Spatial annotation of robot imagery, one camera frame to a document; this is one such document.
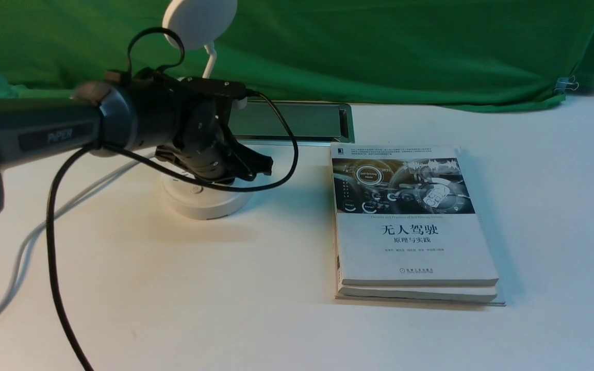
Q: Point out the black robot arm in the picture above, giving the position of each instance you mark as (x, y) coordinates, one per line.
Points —
(132, 112)

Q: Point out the white upper book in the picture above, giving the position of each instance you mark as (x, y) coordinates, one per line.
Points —
(405, 217)

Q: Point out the white book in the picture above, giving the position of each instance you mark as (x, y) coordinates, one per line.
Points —
(456, 295)
(405, 217)

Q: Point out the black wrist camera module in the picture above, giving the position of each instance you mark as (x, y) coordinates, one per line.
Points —
(228, 94)

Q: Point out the metal desk cable tray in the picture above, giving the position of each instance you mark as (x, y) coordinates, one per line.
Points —
(311, 123)

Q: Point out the white desk lamp with sockets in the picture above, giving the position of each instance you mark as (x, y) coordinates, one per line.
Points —
(199, 24)

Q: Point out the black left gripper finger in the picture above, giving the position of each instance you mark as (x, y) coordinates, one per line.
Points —
(244, 163)

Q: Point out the metal binder clip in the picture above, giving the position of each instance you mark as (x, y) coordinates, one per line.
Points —
(565, 84)

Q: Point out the white lower book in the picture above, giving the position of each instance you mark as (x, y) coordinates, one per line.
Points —
(456, 295)

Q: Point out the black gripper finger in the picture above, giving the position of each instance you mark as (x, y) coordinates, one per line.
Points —
(226, 180)

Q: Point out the green backdrop cloth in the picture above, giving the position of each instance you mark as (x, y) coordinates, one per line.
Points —
(477, 56)

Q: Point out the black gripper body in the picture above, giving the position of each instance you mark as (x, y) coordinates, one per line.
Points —
(197, 147)

